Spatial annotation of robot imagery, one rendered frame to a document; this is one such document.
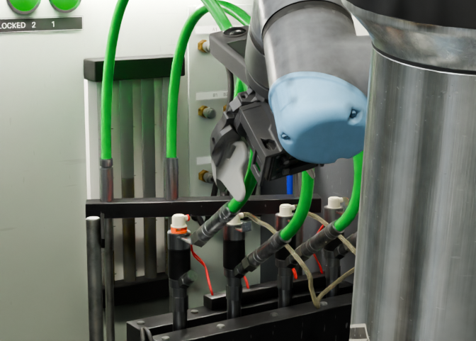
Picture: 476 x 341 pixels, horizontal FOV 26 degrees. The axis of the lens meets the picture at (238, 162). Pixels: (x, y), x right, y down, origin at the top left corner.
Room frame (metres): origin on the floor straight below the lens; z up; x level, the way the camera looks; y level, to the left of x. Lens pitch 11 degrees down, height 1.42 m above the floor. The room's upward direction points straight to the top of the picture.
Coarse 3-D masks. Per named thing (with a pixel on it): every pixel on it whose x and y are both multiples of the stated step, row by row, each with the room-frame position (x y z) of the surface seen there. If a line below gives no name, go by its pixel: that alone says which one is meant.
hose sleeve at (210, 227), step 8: (224, 208) 1.11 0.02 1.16; (216, 216) 1.13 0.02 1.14; (224, 216) 1.11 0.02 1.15; (232, 216) 1.11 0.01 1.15; (208, 224) 1.14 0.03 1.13; (216, 224) 1.13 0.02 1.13; (224, 224) 1.13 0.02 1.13; (200, 232) 1.16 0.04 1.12; (208, 232) 1.15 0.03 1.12; (216, 232) 1.14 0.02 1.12
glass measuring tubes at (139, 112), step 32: (96, 64) 1.43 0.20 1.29; (128, 64) 1.45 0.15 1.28; (160, 64) 1.48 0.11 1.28; (96, 96) 1.46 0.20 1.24; (128, 96) 1.46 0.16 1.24; (160, 96) 1.51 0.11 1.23; (96, 128) 1.46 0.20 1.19; (128, 128) 1.46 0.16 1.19; (160, 128) 1.51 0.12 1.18; (96, 160) 1.46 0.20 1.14; (128, 160) 1.46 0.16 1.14; (160, 160) 1.51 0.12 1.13; (96, 192) 1.46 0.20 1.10; (128, 192) 1.46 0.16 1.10; (160, 192) 1.51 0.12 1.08; (128, 224) 1.46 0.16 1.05; (160, 224) 1.51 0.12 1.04; (128, 256) 1.46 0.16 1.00; (160, 256) 1.51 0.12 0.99; (128, 288) 1.45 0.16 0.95; (160, 288) 1.48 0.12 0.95
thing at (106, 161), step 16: (128, 0) 1.33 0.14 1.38; (208, 0) 1.15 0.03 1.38; (112, 16) 1.35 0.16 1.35; (224, 16) 1.13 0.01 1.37; (112, 32) 1.35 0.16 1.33; (112, 48) 1.36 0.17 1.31; (112, 64) 1.37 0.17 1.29; (112, 80) 1.38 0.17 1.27; (112, 160) 1.39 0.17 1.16; (240, 208) 1.11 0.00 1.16
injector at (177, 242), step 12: (168, 240) 1.22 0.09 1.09; (180, 240) 1.21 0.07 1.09; (168, 252) 1.22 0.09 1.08; (180, 252) 1.21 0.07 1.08; (168, 264) 1.22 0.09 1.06; (180, 264) 1.21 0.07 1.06; (168, 276) 1.22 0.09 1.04; (180, 276) 1.21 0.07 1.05; (192, 276) 1.19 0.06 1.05; (180, 288) 1.21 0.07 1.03; (180, 300) 1.21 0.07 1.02; (180, 312) 1.21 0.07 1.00; (180, 324) 1.21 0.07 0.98
